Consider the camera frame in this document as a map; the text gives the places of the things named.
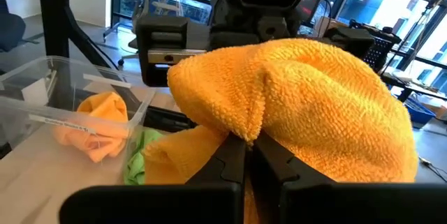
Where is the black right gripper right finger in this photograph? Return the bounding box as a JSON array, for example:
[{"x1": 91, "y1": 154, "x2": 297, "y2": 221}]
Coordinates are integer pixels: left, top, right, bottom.
[{"x1": 251, "y1": 131, "x2": 447, "y2": 224}]

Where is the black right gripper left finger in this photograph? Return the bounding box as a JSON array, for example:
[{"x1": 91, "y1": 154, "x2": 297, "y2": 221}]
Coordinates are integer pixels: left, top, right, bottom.
[{"x1": 59, "y1": 133, "x2": 247, "y2": 224}]

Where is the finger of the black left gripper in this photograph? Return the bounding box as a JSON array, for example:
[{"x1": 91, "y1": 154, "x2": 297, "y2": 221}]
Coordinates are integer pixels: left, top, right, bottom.
[
  {"x1": 135, "y1": 16, "x2": 210, "y2": 87},
  {"x1": 323, "y1": 27, "x2": 376, "y2": 61}
]

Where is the orange microfiber towel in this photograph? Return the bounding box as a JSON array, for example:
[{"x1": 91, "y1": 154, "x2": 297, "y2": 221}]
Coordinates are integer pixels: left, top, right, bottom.
[
  {"x1": 52, "y1": 91, "x2": 131, "y2": 164},
  {"x1": 142, "y1": 38, "x2": 419, "y2": 224}
]

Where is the green microfiber towel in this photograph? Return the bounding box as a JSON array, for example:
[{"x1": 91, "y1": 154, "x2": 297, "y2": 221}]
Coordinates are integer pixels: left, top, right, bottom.
[{"x1": 122, "y1": 128, "x2": 166, "y2": 186}]

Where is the brown cardboard box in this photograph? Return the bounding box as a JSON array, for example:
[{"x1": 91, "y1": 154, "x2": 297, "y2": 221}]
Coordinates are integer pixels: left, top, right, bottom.
[{"x1": 316, "y1": 16, "x2": 346, "y2": 38}]

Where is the black perforated crate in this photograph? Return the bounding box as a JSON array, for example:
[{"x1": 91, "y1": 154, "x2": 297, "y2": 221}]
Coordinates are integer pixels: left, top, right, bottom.
[{"x1": 349, "y1": 19, "x2": 402, "y2": 73}]

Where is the black tripod stand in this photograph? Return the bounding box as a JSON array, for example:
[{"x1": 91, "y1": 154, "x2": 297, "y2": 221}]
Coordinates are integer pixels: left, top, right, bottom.
[{"x1": 379, "y1": 0, "x2": 447, "y2": 77}]

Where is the black side desk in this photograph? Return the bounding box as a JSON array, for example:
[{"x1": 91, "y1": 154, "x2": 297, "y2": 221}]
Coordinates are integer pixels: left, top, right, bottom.
[{"x1": 380, "y1": 72, "x2": 447, "y2": 103}]

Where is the blue plastic tray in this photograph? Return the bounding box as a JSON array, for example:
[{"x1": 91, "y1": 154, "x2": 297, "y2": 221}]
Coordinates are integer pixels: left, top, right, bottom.
[{"x1": 404, "y1": 96, "x2": 437, "y2": 130}]

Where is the clear plastic bin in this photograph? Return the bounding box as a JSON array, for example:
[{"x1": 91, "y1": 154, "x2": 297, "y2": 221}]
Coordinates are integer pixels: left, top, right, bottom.
[{"x1": 0, "y1": 55, "x2": 157, "y2": 169}]

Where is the dark blue office chair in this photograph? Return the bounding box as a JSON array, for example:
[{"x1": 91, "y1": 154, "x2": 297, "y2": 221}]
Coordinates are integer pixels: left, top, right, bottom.
[{"x1": 0, "y1": 0, "x2": 27, "y2": 53}]

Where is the black rig post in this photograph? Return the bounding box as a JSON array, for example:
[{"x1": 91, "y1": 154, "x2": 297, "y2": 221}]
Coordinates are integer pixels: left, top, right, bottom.
[{"x1": 36, "y1": 0, "x2": 70, "y2": 59}]

